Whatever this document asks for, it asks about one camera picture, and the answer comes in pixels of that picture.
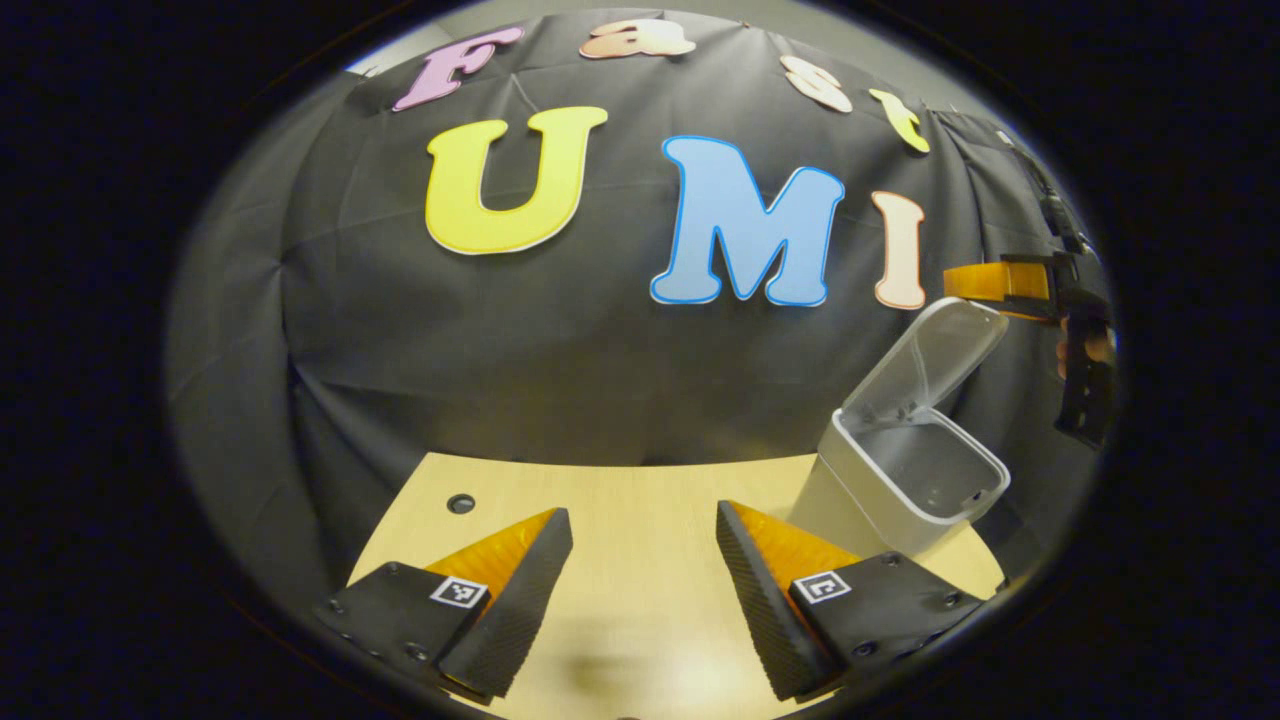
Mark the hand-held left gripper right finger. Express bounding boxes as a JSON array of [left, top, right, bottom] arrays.
[[715, 500, 991, 701]]

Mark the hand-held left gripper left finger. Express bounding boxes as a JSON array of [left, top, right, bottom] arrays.
[[315, 508, 574, 701]]

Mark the white desktop garbage bin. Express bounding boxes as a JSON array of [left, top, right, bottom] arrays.
[[787, 297, 1012, 558]]

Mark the light wooden desktop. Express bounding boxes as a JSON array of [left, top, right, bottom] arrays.
[[345, 452, 1006, 720]]

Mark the black backdrop cloth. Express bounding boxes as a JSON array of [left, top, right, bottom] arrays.
[[165, 8, 1116, 621]]

